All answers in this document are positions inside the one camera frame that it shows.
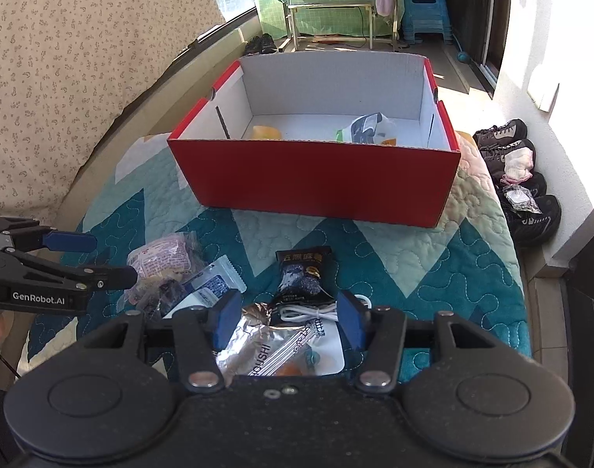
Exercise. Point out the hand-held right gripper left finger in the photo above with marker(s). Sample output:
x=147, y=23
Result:
x=227, y=319

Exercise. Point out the silver foil packet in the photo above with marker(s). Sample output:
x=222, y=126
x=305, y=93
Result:
x=258, y=346

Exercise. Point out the brown shoe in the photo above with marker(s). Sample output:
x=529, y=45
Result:
x=504, y=131
x=494, y=158

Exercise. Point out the dark sneaker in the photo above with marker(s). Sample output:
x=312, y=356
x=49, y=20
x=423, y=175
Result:
x=270, y=44
x=253, y=46

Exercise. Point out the black snack packet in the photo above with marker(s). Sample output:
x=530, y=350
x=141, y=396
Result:
x=301, y=273

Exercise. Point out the dark sliding door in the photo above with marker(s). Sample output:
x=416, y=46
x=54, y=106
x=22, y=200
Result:
x=472, y=9

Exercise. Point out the red cardboard box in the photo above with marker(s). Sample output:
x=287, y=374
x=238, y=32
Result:
x=301, y=180

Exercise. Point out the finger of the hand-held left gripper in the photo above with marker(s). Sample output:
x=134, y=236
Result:
x=72, y=243
x=111, y=278

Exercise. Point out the white pink cloth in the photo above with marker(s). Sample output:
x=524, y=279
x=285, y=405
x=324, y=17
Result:
x=518, y=163

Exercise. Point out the yellow item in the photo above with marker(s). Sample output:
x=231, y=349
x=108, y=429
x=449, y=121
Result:
x=266, y=132

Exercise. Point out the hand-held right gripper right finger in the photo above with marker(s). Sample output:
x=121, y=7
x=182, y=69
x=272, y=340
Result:
x=349, y=321

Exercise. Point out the teal quilted blanket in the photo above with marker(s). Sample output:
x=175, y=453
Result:
x=423, y=263

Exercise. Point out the floral curtain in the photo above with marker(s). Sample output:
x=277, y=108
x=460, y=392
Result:
x=58, y=58

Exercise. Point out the stack of blue plastic stools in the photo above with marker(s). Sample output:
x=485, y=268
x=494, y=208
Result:
x=426, y=9

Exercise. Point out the black shoe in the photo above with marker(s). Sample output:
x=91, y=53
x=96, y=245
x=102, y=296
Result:
x=538, y=226
x=538, y=187

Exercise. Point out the small clear plastic bag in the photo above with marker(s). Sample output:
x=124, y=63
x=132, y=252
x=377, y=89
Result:
x=520, y=200

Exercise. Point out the blue white wipes packet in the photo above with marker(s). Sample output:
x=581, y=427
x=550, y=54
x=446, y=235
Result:
x=214, y=280

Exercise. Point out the white green packet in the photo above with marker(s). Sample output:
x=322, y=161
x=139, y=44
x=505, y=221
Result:
x=370, y=126

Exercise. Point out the pink snack packet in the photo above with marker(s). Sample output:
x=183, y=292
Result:
x=162, y=256

